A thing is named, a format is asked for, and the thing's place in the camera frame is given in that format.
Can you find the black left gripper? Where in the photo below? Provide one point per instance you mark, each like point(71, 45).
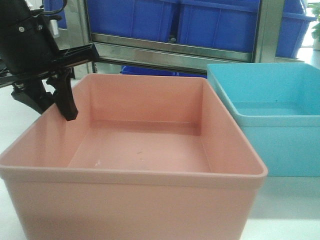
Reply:
point(29, 53)

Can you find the pink plastic box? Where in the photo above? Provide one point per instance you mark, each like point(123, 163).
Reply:
point(147, 158)

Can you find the light blue plastic box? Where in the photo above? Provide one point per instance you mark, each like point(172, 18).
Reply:
point(277, 106)

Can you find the stainless steel shelf rack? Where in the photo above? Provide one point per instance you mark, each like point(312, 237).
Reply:
point(172, 56)

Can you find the blue bin on lower shelf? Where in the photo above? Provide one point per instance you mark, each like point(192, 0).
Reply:
point(133, 70)

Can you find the blue plastic bin left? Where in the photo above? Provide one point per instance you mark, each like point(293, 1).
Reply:
point(138, 19)

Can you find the blue plastic bin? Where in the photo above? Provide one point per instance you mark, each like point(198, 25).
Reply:
point(219, 24)
point(138, 19)

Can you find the blue plastic bin right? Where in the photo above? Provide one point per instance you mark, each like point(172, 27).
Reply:
point(219, 24)

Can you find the blue bin far right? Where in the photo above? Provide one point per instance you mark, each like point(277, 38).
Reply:
point(294, 25)

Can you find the green potted plant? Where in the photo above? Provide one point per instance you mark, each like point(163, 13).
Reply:
point(315, 33)

